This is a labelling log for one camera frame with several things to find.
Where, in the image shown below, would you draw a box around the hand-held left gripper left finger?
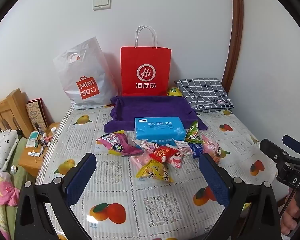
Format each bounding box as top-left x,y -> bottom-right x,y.
14,152 -> 97,240

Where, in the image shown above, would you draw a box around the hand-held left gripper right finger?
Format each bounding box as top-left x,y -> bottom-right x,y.
198,153 -> 283,240

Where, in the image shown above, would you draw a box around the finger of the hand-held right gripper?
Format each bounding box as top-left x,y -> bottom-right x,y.
282,134 -> 300,155
260,138 -> 291,167

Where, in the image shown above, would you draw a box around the small blue snack packet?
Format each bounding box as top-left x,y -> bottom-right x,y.
189,142 -> 205,159

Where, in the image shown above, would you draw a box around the round pink snack packet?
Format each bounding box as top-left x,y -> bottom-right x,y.
202,133 -> 231,165

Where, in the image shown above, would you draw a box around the large pink snack packet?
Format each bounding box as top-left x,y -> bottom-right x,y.
96,131 -> 144,157

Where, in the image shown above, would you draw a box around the yellow triangular snack packet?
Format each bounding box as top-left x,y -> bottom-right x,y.
136,159 -> 175,183

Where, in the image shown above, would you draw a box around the white pink printed snack packet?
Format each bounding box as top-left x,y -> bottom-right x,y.
132,138 -> 163,153

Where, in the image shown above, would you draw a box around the purple towel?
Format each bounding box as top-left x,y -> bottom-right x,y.
104,95 -> 208,133

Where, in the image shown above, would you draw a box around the person's right hand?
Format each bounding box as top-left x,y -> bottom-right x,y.
281,190 -> 300,236

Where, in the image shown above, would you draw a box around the fruit print table cover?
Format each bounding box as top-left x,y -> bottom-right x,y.
35,104 -> 282,240

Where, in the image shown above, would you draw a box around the wooden nightstand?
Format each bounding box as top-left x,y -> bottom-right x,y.
18,122 -> 61,178

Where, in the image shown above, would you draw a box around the light pink snack packet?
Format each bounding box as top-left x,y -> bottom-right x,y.
130,153 -> 152,172

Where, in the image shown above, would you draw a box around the green bedsheet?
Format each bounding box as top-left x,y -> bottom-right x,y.
0,137 -> 39,240

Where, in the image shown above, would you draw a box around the blue tissue pack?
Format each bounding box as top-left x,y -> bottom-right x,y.
134,117 -> 187,146

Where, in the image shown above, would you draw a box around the patterned brown book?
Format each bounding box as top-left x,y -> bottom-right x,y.
25,98 -> 49,134

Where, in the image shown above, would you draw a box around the pink printed cloth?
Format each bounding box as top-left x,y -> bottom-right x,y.
0,167 -> 20,207

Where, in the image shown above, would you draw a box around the white black dotted pillow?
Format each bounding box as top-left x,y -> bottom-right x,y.
0,129 -> 23,170

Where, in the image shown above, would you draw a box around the grey checked folded cloth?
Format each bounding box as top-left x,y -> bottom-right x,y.
174,78 -> 234,112

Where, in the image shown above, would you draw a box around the yellow green snack packet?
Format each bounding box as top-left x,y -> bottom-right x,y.
167,87 -> 183,97

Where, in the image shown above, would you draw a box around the wooden headboard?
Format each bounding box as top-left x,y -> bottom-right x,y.
0,88 -> 32,139

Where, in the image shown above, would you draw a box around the white plastic shopping bag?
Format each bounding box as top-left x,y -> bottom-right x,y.
52,37 -> 119,110

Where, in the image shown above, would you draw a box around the red paper bag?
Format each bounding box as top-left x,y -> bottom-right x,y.
120,25 -> 172,97

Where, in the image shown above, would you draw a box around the black cable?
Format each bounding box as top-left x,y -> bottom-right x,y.
277,160 -> 300,218

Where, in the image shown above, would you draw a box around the brown wooden door frame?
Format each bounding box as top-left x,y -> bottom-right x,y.
221,0 -> 244,90

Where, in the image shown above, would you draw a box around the white light switch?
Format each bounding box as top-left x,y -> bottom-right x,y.
92,0 -> 112,11

